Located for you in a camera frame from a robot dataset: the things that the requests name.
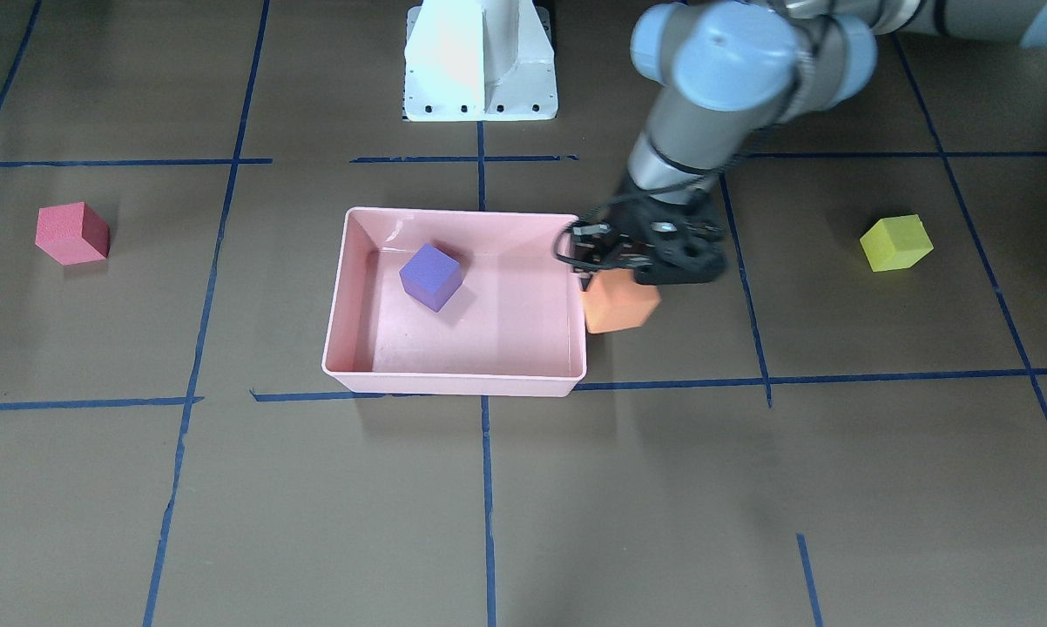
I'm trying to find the red foam block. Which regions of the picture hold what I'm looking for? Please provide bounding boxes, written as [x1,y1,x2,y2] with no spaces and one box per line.
[35,202,111,266]

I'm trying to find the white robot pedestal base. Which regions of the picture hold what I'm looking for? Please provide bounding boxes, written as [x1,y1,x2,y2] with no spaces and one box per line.
[402,1,559,124]

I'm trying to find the purple foam block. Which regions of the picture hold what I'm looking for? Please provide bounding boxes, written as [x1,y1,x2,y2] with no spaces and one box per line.
[399,245,463,311]

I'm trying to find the orange foam block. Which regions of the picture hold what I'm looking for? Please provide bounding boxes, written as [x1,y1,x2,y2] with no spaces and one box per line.
[582,269,660,334]

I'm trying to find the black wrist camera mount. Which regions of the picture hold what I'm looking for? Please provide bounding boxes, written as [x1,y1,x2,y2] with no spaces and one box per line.
[632,219,729,286]

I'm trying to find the pink plastic bin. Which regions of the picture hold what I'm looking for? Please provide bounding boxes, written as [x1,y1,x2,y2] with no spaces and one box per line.
[321,206,587,397]

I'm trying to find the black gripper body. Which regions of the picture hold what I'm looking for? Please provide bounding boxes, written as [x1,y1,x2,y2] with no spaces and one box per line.
[606,174,707,249]

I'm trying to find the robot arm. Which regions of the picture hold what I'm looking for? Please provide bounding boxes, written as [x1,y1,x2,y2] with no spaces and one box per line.
[552,1,1047,286]

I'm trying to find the yellow-green foam block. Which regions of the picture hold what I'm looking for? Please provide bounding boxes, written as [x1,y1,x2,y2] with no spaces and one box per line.
[859,214,934,273]

